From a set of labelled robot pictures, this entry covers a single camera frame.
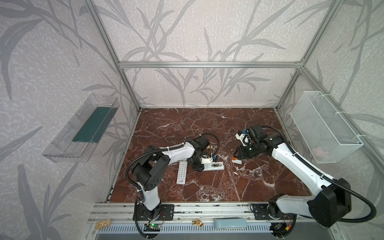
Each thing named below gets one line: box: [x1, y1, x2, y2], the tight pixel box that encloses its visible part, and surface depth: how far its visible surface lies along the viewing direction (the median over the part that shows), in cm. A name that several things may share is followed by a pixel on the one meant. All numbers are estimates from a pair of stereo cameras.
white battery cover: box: [231, 159, 242, 165], surface depth 93 cm
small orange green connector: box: [192, 219, 204, 227], surface depth 72 cm
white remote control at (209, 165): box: [201, 158, 225, 172], surface depth 90 cm
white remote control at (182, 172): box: [176, 160, 188, 185], surface depth 86 cm
